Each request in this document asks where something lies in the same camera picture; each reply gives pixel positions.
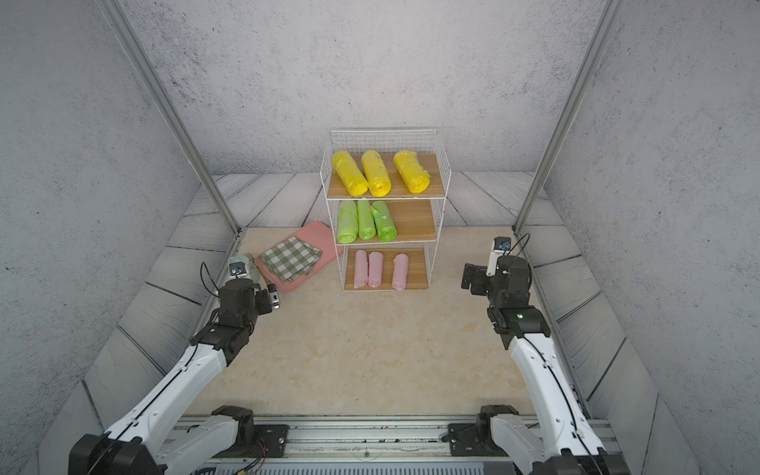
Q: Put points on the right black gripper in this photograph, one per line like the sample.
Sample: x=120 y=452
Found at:
x=472 y=276

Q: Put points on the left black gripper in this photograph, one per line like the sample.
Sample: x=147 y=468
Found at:
x=262 y=297

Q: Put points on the pink bag roll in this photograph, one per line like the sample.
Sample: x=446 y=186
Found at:
x=401 y=264
x=361 y=269
x=375 y=269

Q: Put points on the light green bag roll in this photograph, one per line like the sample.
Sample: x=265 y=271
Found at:
x=347 y=222

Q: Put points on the bright green bag roll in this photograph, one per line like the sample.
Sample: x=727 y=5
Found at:
x=385 y=226

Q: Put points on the yellow bag roll labelled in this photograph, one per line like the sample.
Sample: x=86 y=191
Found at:
x=376 y=173

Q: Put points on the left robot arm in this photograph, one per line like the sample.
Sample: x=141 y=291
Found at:
x=172 y=392

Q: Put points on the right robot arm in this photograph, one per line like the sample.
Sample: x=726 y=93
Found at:
x=546 y=398

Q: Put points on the mint green jar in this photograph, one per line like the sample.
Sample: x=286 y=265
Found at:
x=253 y=275

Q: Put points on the gold fork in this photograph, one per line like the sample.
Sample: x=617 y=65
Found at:
x=259 y=269

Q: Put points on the green checkered cloth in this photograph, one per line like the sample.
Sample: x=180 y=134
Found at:
x=291 y=259

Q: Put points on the pink cutting board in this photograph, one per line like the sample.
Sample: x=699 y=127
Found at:
x=319 y=235

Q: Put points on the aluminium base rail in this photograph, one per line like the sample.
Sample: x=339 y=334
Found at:
x=372 y=445

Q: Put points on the right frame post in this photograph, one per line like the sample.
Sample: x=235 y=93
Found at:
x=583 y=78

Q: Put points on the frame post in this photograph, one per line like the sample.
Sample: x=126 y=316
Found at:
x=583 y=78
x=130 y=43

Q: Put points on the left frame post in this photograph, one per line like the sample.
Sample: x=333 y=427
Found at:
x=130 y=43

